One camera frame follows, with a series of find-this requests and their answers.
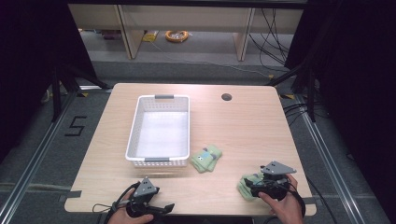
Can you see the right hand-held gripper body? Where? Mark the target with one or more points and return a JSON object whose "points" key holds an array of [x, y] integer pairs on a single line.
{"points": [[274, 174]]}

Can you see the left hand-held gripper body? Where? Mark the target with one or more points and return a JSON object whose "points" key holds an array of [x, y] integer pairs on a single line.
{"points": [[144, 188]]}

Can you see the green sock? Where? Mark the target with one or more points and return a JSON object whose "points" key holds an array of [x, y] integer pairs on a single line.
{"points": [[206, 157], [246, 188]]}

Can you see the white plastic basket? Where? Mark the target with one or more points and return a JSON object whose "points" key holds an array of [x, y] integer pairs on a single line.
{"points": [[162, 133]]}

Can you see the person's left hand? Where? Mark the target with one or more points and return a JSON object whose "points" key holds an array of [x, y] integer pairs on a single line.
{"points": [[130, 217]]}

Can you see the person's right hand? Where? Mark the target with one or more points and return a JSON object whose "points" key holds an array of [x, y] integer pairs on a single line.
{"points": [[286, 208]]}

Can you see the grey tape piece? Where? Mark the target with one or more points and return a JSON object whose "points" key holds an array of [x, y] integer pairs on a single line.
{"points": [[308, 200], [71, 196]]}

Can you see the black metal stand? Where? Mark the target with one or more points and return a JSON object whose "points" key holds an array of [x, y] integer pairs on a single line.
{"points": [[56, 93], [311, 93]]}

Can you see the black curtain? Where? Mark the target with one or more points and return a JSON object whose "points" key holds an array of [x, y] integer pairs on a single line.
{"points": [[358, 77], [31, 62]]}

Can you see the yellow packet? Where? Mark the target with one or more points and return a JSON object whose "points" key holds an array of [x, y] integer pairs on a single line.
{"points": [[150, 36]]}

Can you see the light wooden shelf unit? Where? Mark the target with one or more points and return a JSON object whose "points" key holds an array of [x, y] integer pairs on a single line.
{"points": [[186, 18]]}

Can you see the aluminium floor rail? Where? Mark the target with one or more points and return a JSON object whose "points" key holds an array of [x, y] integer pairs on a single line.
{"points": [[34, 158], [327, 161]]}

